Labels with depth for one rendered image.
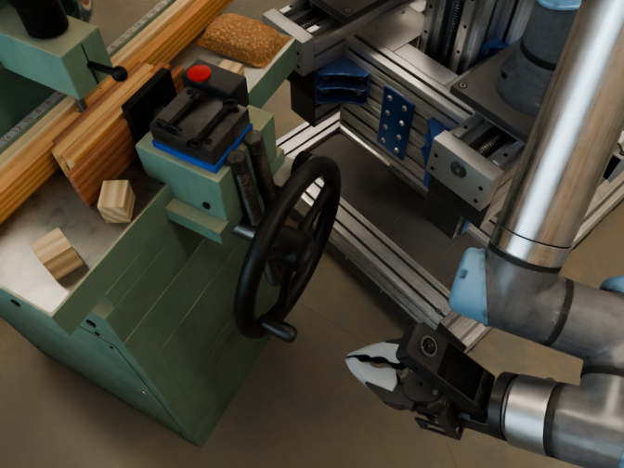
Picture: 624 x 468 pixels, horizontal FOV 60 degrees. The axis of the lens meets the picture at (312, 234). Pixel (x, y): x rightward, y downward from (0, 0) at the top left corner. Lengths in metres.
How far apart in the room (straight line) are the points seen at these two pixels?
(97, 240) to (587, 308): 0.58
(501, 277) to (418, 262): 0.95
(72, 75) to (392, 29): 0.78
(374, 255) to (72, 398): 0.92
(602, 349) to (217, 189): 0.47
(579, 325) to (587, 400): 0.07
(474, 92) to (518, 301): 0.55
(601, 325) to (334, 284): 1.18
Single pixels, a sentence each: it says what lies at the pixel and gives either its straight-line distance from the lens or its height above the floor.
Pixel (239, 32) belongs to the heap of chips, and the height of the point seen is 0.93.
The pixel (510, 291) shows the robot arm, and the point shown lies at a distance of 0.58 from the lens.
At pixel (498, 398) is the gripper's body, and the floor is 0.94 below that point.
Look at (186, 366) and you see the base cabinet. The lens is 1.14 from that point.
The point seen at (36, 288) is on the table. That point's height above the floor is 0.90.
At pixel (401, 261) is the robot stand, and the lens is 1.49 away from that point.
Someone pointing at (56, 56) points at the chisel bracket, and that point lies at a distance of 0.75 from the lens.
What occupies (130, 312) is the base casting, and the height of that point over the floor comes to 0.76.
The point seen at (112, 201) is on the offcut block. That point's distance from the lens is 0.74.
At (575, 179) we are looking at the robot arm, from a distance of 0.55.
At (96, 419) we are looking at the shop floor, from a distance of 1.65.
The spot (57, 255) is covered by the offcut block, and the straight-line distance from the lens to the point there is 0.71.
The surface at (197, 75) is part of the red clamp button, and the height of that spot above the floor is 1.02.
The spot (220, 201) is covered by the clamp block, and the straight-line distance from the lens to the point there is 0.73.
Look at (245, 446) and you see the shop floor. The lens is 1.54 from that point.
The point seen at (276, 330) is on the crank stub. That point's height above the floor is 0.80.
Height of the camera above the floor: 1.49
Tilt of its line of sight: 56 degrees down
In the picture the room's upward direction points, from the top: straight up
